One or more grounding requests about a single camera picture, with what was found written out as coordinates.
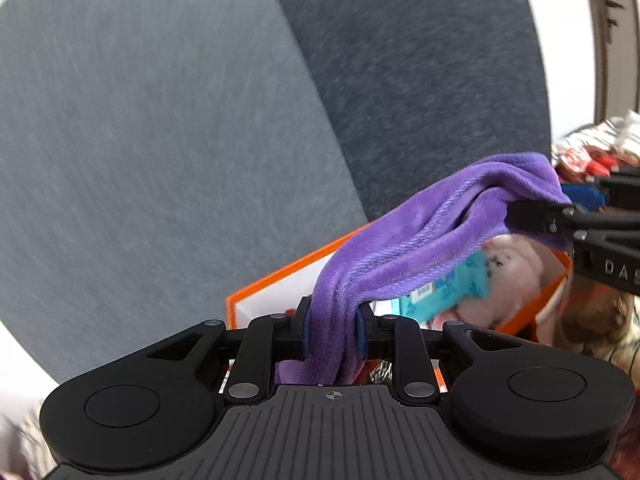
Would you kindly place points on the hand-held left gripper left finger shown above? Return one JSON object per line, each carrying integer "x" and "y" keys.
{"x": 302, "y": 330}

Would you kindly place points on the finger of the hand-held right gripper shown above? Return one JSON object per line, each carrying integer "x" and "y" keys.
{"x": 540, "y": 217}
{"x": 582, "y": 196}

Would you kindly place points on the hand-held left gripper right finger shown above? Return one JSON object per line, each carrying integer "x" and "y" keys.
{"x": 361, "y": 332}

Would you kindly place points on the pale printed bedsheet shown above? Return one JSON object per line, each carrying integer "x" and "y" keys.
{"x": 610, "y": 132}

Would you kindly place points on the grey padded headboard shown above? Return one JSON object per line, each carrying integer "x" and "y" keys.
{"x": 150, "y": 135}

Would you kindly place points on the white plush toy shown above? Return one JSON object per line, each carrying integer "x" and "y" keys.
{"x": 515, "y": 270}

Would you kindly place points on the orange cardboard box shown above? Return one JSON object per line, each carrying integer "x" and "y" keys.
{"x": 530, "y": 310}

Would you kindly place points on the teal wipes packet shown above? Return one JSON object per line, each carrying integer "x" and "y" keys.
{"x": 450, "y": 290}

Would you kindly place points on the purple cloth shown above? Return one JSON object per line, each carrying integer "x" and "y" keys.
{"x": 400, "y": 230}

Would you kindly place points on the brown wooden door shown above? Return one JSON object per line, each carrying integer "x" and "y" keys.
{"x": 600, "y": 60}

